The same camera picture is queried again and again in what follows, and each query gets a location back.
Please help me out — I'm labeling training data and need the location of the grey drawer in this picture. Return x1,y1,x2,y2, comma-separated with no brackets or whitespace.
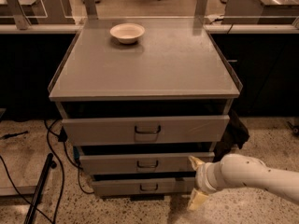
92,177,194,197
63,115,229,146
79,152,214,175

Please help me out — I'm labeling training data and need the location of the black cable on floor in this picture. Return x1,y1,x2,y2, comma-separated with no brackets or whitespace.
43,119,94,224

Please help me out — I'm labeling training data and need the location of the background desk right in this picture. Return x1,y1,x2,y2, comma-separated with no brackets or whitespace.
222,0,299,24

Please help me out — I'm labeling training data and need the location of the long black floor cable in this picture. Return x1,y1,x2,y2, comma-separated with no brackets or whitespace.
0,154,54,224

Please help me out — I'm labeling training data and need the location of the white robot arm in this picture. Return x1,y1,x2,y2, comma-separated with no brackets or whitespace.
188,154,299,211

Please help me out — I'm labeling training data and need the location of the metal post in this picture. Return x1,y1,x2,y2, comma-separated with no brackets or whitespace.
7,0,31,30
194,0,208,23
83,0,98,20

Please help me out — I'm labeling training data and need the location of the right metal post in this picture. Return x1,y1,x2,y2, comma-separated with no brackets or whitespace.
194,0,208,23

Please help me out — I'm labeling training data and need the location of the grey drawer cabinet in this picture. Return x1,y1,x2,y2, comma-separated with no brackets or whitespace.
47,16,244,202

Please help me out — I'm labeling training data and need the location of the middle metal post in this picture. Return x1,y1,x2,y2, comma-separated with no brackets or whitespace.
83,0,98,20

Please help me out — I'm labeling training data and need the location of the white bowl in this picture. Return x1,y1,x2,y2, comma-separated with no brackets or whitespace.
110,23,145,44

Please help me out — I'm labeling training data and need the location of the black pole on floor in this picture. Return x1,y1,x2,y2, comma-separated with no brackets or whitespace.
23,153,55,224

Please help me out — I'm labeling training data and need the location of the grey bottom drawer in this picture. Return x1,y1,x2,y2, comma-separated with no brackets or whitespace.
92,177,194,197

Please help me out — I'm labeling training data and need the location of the left metal post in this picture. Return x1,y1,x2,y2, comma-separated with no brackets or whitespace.
7,0,31,30

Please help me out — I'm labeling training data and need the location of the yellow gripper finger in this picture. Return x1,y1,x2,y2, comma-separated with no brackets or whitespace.
187,189,208,211
188,156,204,171

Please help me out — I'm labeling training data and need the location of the grey top drawer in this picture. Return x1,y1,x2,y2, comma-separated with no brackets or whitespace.
63,115,229,146

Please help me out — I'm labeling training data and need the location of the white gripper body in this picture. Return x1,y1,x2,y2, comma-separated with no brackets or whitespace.
195,162,217,194

